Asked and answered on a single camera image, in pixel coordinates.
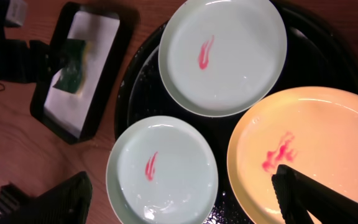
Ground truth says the large mint green plate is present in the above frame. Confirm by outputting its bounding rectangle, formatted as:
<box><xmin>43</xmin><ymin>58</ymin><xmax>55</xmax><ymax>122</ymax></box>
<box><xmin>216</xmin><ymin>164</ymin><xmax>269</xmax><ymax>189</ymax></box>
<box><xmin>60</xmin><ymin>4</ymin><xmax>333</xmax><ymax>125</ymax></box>
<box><xmin>158</xmin><ymin>0</ymin><xmax>287</xmax><ymax>117</ymax></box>

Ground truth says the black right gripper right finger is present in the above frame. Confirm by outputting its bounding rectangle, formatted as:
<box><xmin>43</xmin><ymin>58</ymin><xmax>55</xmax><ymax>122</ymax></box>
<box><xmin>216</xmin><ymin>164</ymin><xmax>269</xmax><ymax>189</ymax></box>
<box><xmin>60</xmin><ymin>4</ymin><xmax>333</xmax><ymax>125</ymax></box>
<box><xmin>272</xmin><ymin>164</ymin><xmax>358</xmax><ymax>224</ymax></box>

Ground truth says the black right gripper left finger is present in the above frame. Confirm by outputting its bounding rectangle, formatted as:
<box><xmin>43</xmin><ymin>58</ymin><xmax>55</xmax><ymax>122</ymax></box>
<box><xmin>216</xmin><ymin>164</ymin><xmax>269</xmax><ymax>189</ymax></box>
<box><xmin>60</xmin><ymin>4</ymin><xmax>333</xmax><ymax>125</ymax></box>
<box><xmin>0</xmin><ymin>171</ymin><xmax>93</xmax><ymax>224</ymax></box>

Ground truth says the green and yellow sponge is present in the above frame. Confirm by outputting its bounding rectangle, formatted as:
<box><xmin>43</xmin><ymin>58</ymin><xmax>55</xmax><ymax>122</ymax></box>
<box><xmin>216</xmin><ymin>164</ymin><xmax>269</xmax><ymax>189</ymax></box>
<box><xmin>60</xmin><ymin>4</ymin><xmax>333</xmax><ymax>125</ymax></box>
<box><xmin>53</xmin><ymin>39</ymin><xmax>91</xmax><ymax>94</ymax></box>

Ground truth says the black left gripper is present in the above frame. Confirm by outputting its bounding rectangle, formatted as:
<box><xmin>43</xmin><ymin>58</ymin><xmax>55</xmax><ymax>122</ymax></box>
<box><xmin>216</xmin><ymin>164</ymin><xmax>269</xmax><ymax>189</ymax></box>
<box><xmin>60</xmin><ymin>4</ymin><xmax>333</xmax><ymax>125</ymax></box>
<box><xmin>0</xmin><ymin>0</ymin><xmax>64</xmax><ymax>83</ymax></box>

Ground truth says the small mint green plate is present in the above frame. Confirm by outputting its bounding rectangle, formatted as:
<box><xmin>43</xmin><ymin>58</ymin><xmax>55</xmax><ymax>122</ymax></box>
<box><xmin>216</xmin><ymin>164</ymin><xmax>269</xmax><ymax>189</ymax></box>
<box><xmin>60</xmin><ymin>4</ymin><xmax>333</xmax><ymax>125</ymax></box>
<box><xmin>106</xmin><ymin>116</ymin><xmax>218</xmax><ymax>223</ymax></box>

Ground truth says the black round tray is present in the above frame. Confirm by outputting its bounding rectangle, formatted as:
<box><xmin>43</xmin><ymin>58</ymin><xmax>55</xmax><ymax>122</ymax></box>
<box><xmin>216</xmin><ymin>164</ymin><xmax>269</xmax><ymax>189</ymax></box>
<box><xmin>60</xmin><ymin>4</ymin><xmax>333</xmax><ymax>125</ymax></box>
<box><xmin>114</xmin><ymin>1</ymin><xmax>358</xmax><ymax>223</ymax></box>

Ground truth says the yellow plate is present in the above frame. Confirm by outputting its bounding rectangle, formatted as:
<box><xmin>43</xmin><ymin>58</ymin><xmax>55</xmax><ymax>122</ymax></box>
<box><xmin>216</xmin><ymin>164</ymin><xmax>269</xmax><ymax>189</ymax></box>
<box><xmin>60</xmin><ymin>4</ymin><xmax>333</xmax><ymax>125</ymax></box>
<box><xmin>227</xmin><ymin>86</ymin><xmax>358</xmax><ymax>223</ymax></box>

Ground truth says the black rectangular soap tray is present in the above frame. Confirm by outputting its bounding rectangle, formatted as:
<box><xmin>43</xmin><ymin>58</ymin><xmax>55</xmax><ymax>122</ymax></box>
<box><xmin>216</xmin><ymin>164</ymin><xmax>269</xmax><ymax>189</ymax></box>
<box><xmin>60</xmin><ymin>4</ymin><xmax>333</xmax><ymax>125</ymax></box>
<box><xmin>30</xmin><ymin>2</ymin><xmax>132</xmax><ymax>144</ymax></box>

